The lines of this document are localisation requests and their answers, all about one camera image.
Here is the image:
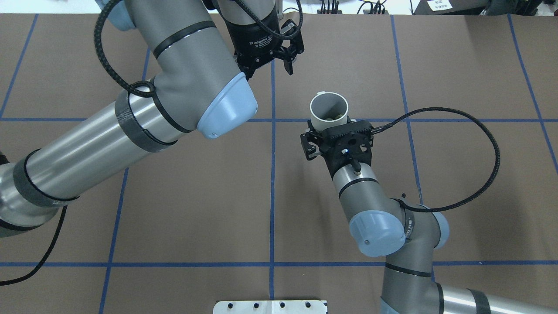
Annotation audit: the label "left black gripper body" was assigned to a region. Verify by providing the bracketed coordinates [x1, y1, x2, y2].
[227, 20, 289, 80]

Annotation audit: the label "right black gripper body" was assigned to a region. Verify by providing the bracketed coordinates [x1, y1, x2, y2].
[321, 132, 362, 175]

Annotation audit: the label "lemon slices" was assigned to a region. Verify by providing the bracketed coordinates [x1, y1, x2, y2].
[323, 115, 343, 121]

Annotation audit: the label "white plastic mug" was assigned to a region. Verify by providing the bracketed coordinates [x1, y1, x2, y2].
[309, 91, 349, 133]

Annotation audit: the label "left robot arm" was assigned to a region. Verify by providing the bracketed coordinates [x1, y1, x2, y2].
[0, 0, 304, 237]

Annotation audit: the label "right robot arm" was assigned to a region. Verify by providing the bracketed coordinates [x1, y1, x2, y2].
[301, 123, 557, 314]

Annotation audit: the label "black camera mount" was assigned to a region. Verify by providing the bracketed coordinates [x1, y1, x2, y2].
[320, 120, 373, 173]

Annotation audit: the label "black braided cable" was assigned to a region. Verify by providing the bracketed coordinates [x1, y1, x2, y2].
[371, 107, 501, 213]
[93, 0, 306, 97]

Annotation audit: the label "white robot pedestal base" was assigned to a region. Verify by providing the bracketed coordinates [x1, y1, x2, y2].
[213, 300, 328, 314]

